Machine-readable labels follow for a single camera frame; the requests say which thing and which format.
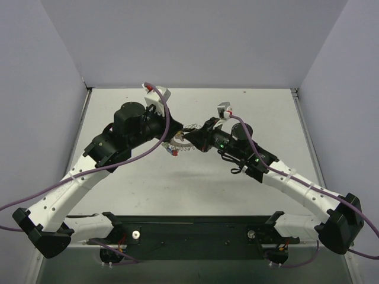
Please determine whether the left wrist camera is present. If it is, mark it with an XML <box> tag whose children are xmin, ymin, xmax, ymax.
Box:
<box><xmin>144</xmin><ymin>86</ymin><xmax>171</xmax><ymax>117</ymax></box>

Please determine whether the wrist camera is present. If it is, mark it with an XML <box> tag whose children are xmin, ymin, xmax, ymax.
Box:
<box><xmin>217</xmin><ymin>102</ymin><xmax>233</xmax><ymax>120</ymax></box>
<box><xmin>144</xmin><ymin>86</ymin><xmax>171</xmax><ymax>117</ymax></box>

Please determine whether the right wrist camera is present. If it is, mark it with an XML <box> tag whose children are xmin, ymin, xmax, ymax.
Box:
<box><xmin>217</xmin><ymin>102</ymin><xmax>233</xmax><ymax>120</ymax></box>

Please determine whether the metal disc keyring holder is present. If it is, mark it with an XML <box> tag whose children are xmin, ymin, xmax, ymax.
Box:
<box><xmin>161</xmin><ymin>124</ymin><xmax>200</xmax><ymax>152</ymax></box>

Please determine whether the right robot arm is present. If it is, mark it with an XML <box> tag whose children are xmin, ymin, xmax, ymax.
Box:
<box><xmin>184</xmin><ymin>118</ymin><xmax>364</xmax><ymax>254</ymax></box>

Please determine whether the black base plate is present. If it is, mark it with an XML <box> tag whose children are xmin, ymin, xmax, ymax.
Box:
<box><xmin>89</xmin><ymin>214</ymin><xmax>300</xmax><ymax>261</ymax></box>

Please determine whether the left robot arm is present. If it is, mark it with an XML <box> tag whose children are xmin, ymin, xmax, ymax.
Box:
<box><xmin>12</xmin><ymin>102</ymin><xmax>183</xmax><ymax>259</ymax></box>

